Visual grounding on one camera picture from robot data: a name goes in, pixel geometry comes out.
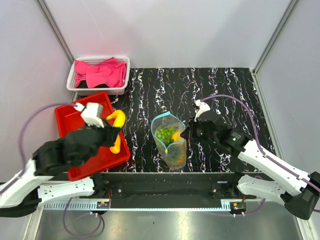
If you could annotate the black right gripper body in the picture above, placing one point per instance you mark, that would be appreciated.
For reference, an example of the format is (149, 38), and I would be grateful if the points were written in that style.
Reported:
(197, 133)

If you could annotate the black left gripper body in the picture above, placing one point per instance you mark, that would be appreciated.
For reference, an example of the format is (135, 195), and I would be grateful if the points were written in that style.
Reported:
(103, 141)

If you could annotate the yellow orange fake mango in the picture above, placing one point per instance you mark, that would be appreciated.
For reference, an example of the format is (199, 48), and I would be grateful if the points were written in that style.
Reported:
(175, 137)

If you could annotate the yellow fake banana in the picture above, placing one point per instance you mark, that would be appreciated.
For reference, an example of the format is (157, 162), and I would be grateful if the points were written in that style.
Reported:
(116, 119)

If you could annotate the clear zip top bag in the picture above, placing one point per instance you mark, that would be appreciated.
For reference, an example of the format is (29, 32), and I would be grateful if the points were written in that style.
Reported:
(164, 120)

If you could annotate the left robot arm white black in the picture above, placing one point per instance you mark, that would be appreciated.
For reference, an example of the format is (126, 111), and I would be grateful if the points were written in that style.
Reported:
(26, 192)

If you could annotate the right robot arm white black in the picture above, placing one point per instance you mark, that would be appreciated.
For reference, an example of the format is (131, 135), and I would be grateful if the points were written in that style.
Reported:
(297, 190)

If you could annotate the orange fake carrot piece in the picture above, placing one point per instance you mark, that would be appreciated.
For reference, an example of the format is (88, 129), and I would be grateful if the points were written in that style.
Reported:
(175, 157)

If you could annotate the red plastic bin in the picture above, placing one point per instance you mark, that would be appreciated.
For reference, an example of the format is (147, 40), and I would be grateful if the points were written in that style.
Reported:
(68, 120)

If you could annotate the white plastic basket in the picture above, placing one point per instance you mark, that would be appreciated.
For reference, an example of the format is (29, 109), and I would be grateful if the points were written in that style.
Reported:
(70, 84)

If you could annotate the pink cloth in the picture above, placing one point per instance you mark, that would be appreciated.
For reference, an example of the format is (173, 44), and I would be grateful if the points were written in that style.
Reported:
(109, 73)

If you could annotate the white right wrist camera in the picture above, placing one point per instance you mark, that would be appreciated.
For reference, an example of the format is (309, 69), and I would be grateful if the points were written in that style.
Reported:
(200, 108)

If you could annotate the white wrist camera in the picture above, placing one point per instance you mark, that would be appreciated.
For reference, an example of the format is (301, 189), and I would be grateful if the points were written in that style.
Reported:
(200, 108)
(91, 113)

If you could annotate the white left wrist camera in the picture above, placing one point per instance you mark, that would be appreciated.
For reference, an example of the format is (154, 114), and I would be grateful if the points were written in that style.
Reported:
(91, 113)

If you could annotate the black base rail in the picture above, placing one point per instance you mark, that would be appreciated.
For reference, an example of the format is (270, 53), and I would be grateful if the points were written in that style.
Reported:
(127, 186)

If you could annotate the aluminium frame post left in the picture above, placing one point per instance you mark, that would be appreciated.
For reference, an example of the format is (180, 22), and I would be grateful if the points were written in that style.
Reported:
(45, 10)

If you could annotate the aluminium frame post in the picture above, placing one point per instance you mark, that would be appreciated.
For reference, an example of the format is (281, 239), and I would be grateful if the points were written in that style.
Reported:
(45, 10)
(276, 33)

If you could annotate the aluminium frame post right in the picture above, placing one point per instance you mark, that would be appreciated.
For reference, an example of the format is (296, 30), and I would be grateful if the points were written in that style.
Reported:
(276, 33)

